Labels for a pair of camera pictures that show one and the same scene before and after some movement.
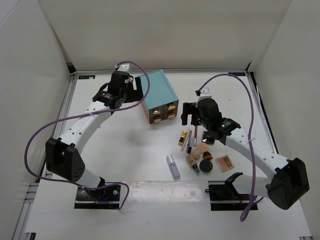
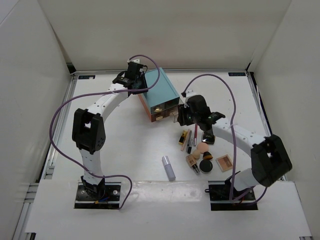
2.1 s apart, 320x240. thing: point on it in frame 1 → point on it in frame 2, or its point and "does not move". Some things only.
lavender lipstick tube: x=173 y=167 → x=169 y=170
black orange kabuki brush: x=207 y=155 does not move
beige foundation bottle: x=191 y=162 does not move
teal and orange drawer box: x=161 y=102 does not move
